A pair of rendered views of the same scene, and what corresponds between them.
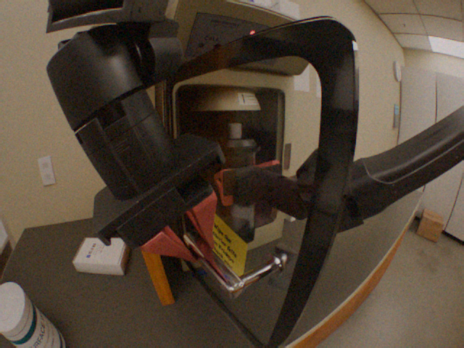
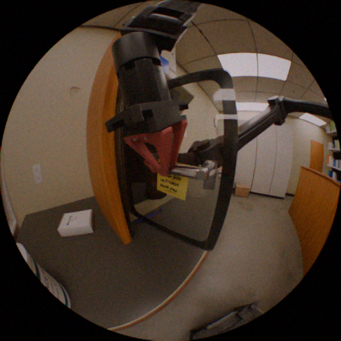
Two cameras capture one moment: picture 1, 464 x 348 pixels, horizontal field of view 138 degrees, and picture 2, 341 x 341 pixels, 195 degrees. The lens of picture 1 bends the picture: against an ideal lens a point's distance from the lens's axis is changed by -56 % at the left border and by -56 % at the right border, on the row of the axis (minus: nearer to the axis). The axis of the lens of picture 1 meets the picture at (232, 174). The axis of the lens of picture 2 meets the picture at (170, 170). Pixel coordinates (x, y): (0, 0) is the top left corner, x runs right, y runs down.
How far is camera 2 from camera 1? 0.13 m
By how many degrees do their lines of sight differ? 23
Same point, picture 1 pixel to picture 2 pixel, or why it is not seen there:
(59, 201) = (45, 195)
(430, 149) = (250, 125)
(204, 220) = (181, 134)
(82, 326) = (73, 275)
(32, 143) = (30, 155)
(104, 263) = (79, 226)
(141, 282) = (106, 234)
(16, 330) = not seen: outside the picture
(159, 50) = not seen: hidden behind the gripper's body
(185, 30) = not seen: hidden behind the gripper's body
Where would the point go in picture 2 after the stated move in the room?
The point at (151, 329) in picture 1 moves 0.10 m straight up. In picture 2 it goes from (123, 263) to (110, 243)
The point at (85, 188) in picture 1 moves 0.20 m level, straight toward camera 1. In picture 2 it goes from (61, 185) to (66, 192)
